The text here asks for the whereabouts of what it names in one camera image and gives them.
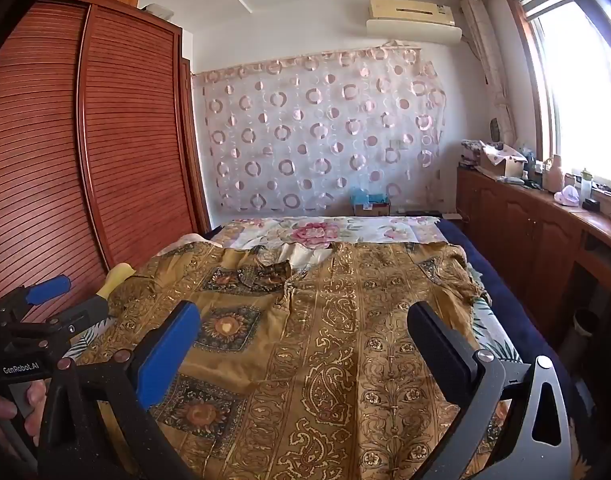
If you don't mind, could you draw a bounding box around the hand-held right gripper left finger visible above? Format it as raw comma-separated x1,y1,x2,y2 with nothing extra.
38,301,202,480

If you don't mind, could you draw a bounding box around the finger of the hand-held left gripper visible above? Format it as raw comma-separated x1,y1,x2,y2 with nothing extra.
32,296,109,346
0,275,72,323

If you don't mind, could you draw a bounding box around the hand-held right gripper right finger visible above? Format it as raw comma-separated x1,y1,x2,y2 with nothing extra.
408,301,572,480

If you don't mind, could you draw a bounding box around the golden paisley garment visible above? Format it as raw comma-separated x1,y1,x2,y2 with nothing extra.
75,240,523,480

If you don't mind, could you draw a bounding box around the person's left hand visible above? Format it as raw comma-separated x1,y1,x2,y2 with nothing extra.
0,379,51,441

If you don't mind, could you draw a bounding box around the yellow cloth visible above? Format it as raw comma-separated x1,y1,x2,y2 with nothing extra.
96,263,136,306

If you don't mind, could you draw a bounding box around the palm leaf bed sheet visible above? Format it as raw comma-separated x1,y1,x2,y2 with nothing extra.
62,297,523,366

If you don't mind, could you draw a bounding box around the navy blue blanket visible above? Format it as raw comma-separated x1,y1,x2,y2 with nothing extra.
438,220,581,411

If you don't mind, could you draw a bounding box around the dark waste bin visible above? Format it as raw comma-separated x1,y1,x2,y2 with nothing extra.
560,307,601,361

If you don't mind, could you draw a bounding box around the wooden sideboard cabinet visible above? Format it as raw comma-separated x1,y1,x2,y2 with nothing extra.
456,165,611,351

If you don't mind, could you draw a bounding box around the small cardboard box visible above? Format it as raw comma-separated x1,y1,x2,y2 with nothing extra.
354,201,392,217

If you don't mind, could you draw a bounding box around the wooden louvered wardrobe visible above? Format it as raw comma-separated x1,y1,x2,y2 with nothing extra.
0,0,211,326

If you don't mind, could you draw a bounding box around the white cap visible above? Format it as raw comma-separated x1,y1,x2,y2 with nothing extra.
554,185,581,207

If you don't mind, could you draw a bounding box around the open cardboard box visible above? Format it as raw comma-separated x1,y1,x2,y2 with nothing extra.
478,142,529,178

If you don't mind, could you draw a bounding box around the patterned cloth pile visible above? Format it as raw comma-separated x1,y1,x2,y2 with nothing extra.
460,140,486,168

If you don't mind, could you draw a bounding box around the circle-patterned sheer curtain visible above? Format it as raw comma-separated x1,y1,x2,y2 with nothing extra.
192,40,449,213

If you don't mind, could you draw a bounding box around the tied window curtain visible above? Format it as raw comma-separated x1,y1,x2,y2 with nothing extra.
460,0,519,148

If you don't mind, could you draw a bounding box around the wooden framed window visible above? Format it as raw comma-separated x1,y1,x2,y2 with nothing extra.
505,0,611,191

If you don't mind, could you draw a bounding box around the beige air conditioner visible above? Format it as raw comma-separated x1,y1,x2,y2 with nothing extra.
365,0,463,45

